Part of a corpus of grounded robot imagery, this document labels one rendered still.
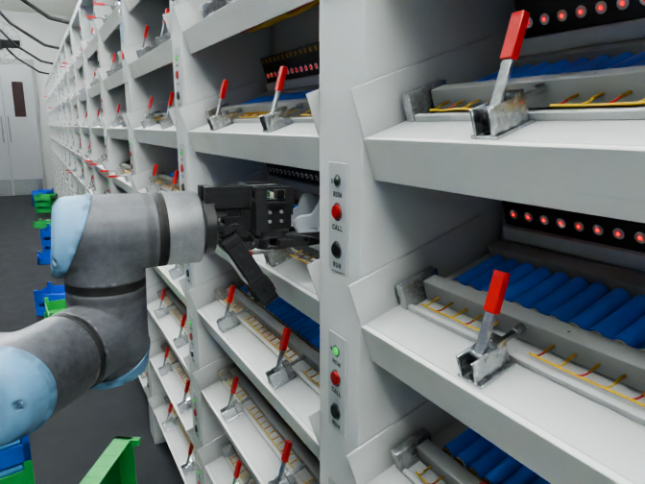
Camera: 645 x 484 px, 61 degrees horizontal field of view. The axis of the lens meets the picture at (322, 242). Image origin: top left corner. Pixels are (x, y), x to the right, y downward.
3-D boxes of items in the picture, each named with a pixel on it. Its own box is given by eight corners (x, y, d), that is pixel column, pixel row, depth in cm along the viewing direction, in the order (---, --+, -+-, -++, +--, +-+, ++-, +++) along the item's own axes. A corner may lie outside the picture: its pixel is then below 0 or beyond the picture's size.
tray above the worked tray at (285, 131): (330, 173, 64) (295, 55, 59) (195, 151, 116) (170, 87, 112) (458, 117, 71) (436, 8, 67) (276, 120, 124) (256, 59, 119)
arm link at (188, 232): (172, 273, 63) (155, 255, 71) (213, 269, 65) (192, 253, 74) (168, 196, 61) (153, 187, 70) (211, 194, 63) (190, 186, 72)
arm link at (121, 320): (38, 394, 62) (28, 289, 59) (102, 353, 72) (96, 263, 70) (111, 406, 59) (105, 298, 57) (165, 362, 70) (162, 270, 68)
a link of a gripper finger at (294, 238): (331, 232, 71) (266, 236, 68) (331, 244, 71) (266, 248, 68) (320, 227, 75) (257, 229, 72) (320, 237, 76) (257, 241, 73)
